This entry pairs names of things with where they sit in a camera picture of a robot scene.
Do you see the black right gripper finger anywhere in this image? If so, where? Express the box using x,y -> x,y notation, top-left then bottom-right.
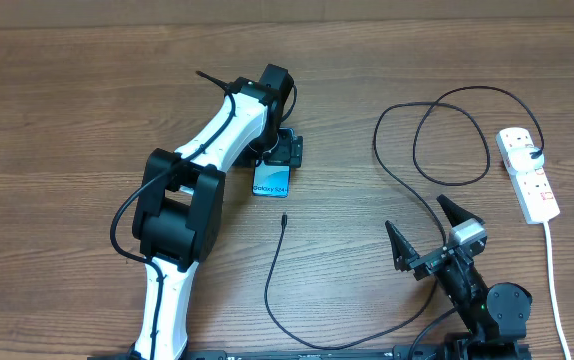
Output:
436,194 -> 485,227
385,221 -> 420,271

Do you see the blue Samsung Galaxy smartphone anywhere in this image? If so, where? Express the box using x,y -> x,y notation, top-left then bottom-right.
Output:
252,164 -> 290,198

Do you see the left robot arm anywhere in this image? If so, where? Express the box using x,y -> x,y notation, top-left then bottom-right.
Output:
126,64 -> 303,359

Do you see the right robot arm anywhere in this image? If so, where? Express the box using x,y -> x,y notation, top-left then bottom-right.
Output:
385,195 -> 533,360

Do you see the white charger plug adapter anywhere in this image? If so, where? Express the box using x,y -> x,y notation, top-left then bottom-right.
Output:
505,147 -> 545,175

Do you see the white power strip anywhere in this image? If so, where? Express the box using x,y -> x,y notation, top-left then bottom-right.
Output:
496,127 -> 560,224

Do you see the white power strip cord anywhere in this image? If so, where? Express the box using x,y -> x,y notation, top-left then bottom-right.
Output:
542,221 -> 573,360

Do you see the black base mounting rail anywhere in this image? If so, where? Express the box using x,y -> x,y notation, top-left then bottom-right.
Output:
87,345 -> 532,360

